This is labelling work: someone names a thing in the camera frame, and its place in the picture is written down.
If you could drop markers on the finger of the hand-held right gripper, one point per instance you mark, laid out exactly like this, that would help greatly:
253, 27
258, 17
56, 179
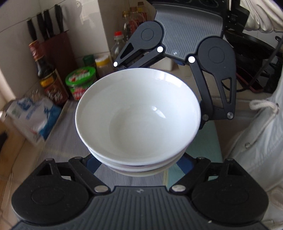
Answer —
206, 99
147, 57

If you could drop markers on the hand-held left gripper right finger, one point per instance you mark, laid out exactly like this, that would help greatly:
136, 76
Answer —
184, 164

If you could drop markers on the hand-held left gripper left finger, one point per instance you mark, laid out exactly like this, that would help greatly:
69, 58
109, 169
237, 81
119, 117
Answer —
89, 163

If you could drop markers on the white floral bowl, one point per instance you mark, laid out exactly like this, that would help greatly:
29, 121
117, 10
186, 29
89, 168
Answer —
132, 168
137, 115
141, 174

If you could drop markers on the person's right forearm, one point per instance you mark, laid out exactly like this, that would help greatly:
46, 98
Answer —
260, 17

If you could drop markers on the grey and teal checked towel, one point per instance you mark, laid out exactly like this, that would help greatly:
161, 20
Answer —
66, 143

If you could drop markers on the glass bottle with red cap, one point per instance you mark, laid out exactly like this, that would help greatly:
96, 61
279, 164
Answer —
118, 46

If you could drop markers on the dark seasoning bottle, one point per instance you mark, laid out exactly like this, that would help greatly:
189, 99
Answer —
127, 26

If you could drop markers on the clear plastic bottle orange cap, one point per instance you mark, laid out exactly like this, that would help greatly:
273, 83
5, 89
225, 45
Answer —
135, 18

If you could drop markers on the yellow lidded spice jar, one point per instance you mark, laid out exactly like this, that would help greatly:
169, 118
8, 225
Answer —
102, 64

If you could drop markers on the green lidded spice jar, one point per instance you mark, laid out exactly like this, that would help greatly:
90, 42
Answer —
89, 60

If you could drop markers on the black wok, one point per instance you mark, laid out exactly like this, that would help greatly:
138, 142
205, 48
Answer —
249, 42

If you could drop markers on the person's white hoodie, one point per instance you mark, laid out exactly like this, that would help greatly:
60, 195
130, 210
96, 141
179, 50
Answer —
260, 137

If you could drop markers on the green lidded sauce jar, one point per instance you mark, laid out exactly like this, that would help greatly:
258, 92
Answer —
79, 86

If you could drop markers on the white and blue salt bag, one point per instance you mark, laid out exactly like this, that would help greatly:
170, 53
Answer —
33, 115

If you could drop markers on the dark vinegar bottle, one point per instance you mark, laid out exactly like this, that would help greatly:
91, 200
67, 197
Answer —
53, 88

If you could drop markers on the dark red knife block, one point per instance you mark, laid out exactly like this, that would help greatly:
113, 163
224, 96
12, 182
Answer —
62, 57

